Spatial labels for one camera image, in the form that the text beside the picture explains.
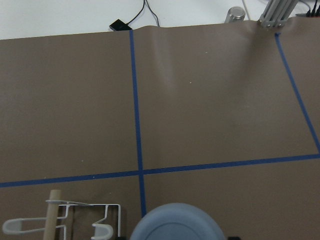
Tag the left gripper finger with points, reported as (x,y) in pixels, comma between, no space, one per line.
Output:
(233,238)

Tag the light blue plastic cup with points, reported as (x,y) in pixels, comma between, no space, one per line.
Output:
(177,221)

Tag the small silver cylinder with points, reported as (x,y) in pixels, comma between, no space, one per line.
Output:
(235,14)

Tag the small black sensor box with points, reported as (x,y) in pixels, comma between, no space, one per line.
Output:
(119,25)

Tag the white wire cup holder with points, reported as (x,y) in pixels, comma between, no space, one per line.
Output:
(57,213)

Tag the aluminium frame post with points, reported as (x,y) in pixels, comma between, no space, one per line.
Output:
(276,13)

